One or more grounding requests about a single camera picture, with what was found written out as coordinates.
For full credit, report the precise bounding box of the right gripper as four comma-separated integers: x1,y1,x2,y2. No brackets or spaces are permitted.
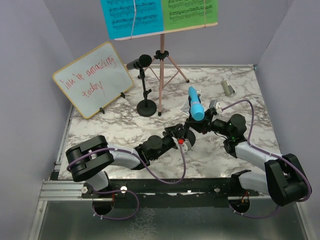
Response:
185,109,232,138

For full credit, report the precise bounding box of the black mic stand front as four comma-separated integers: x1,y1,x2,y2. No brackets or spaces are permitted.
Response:
183,113,196,147

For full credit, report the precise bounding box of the blue toy microphone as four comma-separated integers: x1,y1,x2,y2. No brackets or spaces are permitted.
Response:
188,86,205,122

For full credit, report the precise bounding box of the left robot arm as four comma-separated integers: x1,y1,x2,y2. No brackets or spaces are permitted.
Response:
65,124,189,198

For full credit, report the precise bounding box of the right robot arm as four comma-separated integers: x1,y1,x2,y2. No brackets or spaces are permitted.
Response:
185,109,312,207

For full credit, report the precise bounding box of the white remote packet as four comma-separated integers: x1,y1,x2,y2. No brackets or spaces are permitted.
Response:
180,95,190,113

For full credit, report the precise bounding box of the grey eraser block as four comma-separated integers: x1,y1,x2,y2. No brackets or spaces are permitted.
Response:
221,80,236,97

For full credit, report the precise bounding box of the pink music stand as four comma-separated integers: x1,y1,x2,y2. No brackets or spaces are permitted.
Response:
115,22,218,117

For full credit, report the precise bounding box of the black microphone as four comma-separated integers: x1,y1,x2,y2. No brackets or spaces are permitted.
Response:
126,54,153,70

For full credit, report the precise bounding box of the yellow framed whiteboard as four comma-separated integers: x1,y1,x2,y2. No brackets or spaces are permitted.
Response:
52,42,134,119

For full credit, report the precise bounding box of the green sheet music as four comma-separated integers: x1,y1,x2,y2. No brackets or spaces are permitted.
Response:
161,0,218,31

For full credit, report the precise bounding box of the blue sheet music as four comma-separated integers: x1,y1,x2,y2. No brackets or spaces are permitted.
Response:
100,0,164,40

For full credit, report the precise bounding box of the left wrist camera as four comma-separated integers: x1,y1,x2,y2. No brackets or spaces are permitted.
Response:
177,138,192,153

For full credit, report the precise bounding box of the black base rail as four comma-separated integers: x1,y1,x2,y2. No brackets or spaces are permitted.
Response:
82,177,261,208

